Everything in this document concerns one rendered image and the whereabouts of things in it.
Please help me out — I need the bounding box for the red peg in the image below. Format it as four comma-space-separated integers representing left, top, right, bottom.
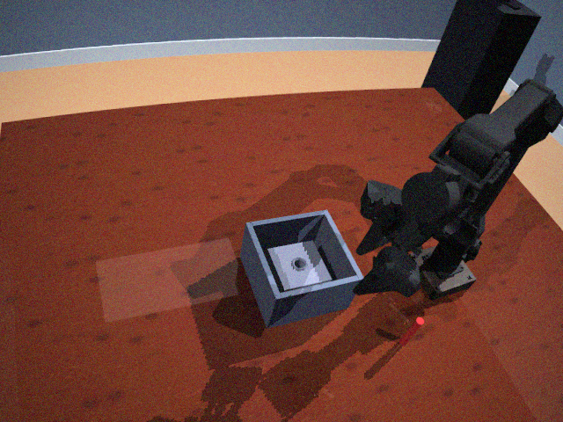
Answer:
399, 317, 424, 346

